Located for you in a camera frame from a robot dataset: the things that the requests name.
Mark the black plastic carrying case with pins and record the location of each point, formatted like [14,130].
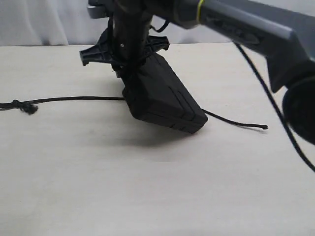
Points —
[156,95]

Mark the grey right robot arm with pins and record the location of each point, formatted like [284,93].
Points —
[285,38]

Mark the white backdrop curtain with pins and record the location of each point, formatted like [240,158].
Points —
[67,22]

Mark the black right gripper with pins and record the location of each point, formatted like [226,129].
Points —
[126,43]

